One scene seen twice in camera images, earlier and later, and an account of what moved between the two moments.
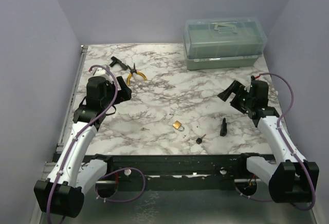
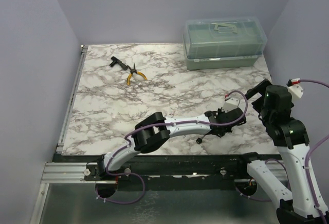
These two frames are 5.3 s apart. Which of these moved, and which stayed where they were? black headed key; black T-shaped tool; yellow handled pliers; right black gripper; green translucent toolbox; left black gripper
Moved: left black gripper; right black gripper
Stayed: yellow handled pliers; green translucent toolbox; black headed key; black T-shaped tool
